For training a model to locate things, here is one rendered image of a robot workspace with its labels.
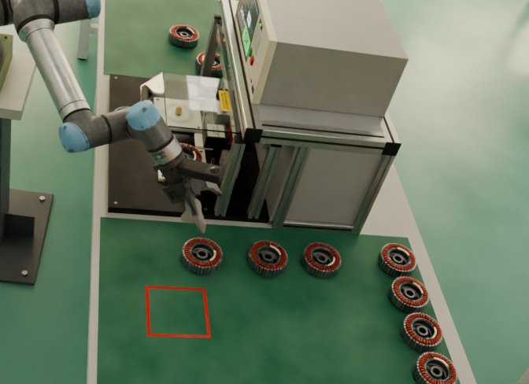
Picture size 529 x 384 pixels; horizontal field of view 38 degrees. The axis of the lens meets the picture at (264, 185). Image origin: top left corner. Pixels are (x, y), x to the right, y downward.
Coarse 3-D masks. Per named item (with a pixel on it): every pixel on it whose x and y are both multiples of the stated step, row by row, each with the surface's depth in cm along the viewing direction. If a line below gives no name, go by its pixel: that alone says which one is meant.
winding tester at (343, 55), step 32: (256, 0) 216; (288, 0) 216; (320, 0) 220; (352, 0) 225; (256, 32) 213; (288, 32) 203; (320, 32) 207; (352, 32) 211; (384, 32) 216; (256, 64) 210; (288, 64) 204; (320, 64) 205; (352, 64) 207; (384, 64) 208; (256, 96) 209; (288, 96) 211; (320, 96) 213; (352, 96) 214; (384, 96) 216
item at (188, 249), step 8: (192, 240) 214; (200, 240) 215; (208, 240) 216; (184, 248) 212; (192, 248) 213; (200, 248) 216; (208, 248) 215; (216, 248) 214; (184, 256) 210; (192, 256) 210; (216, 256) 212; (184, 264) 211; (192, 264) 208; (200, 264) 208; (208, 264) 209; (216, 264) 211; (200, 272) 210; (208, 272) 210
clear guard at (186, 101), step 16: (160, 80) 219; (176, 80) 219; (192, 80) 221; (208, 80) 223; (224, 80) 225; (160, 96) 214; (176, 96) 214; (192, 96) 216; (208, 96) 217; (160, 112) 209; (176, 112) 209; (192, 112) 210; (208, 112) 212; (224, 112) 214; (192, 128) 206; (208, 128) 207; (224, 128) 208; (240, 128) 210
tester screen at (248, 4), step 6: (240, 0) 236; (246, 0) 228; (252, 0) 221; (240, 6) 235; (246, 6) 227; (252, 6) 220; (240, 12) 235; (246, 12) 226; (252, 12) 219; (246, 18) 226; (252, 18) 219; (246, 24) 225; (240, 30) 233
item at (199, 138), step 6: (204, 132) 231; (210, 132) 229; (216, 132) 230; (222, 132) 230; (198, 138) 232; (204, 138) 230; (210, 138) 228; (216, 138) 228; (222, 138) 228; (228, 138) 233; (198, 144) 230; (204, 144) 229; (210, 144) 229; (216, 144) 229; (222, 144) 230; (228, 144) 230; (246, 150) 233
